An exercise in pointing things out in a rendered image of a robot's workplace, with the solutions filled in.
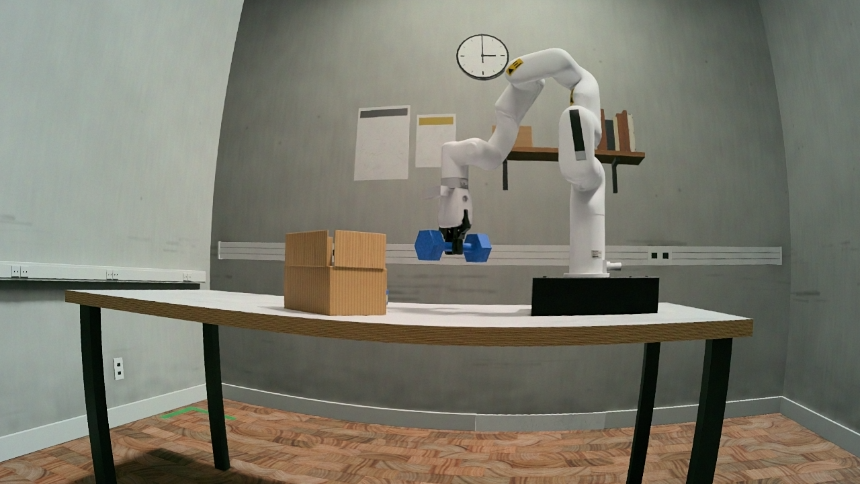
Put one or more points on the brown cardboard box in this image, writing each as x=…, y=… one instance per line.
x=354, y=286

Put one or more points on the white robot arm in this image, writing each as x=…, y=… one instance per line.
x=576, y=152

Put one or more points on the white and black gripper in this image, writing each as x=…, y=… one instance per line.
x=453, y=211

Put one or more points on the blue hex dumbbell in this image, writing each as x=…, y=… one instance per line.
x=430, y=246

